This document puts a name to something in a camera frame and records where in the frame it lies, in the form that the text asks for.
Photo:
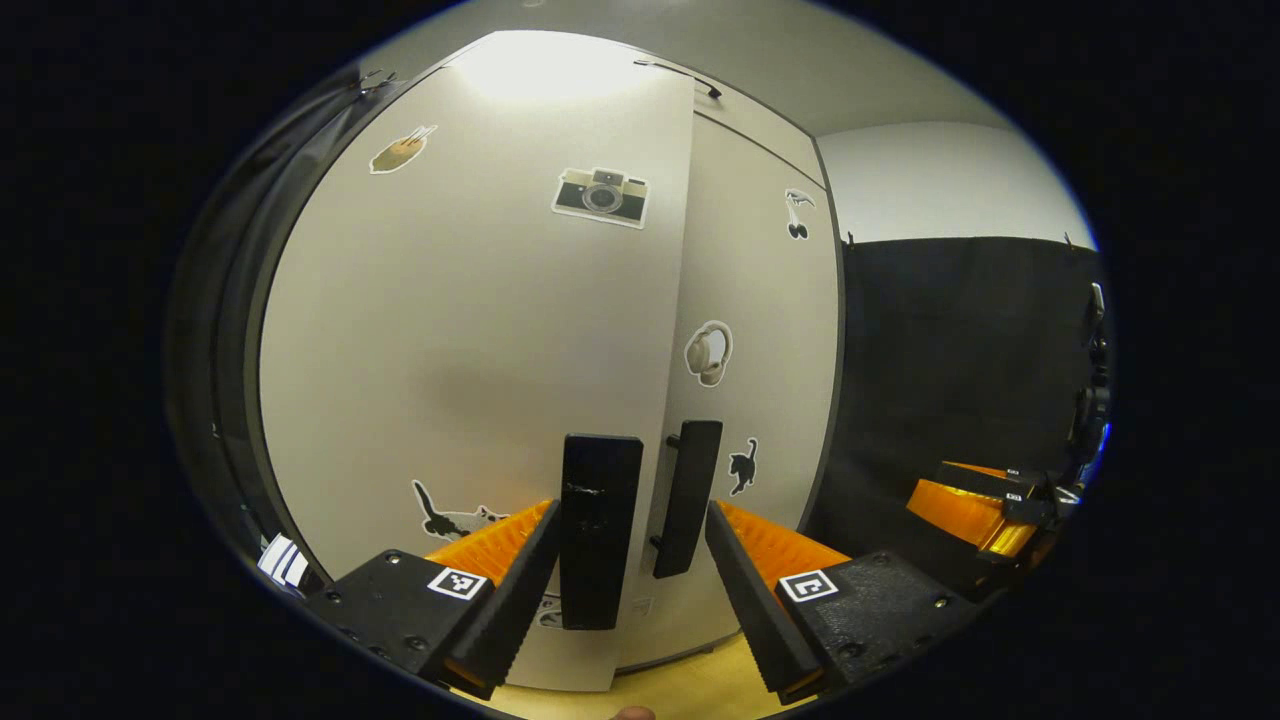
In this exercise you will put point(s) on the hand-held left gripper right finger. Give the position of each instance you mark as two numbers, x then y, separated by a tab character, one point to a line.
760	600

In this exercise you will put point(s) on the cabinet door with camera sticker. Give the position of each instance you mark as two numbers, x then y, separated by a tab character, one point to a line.
450	330

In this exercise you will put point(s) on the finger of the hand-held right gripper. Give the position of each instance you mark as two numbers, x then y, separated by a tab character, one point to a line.
960	515
985	470

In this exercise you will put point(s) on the lavender book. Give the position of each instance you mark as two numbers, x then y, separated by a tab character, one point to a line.
285	562

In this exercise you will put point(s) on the black backdrop cloth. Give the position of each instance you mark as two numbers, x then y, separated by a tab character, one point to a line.
190	330
950	350

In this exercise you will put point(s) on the white book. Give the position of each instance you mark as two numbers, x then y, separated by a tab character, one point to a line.
272	553

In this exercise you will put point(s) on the grey and white cabinet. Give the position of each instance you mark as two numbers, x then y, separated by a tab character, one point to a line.
238	340

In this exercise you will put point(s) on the cabinet door with headphone sticker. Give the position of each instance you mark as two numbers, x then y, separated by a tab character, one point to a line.
760	300

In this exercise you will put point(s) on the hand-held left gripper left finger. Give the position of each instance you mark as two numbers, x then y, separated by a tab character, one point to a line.
510	600

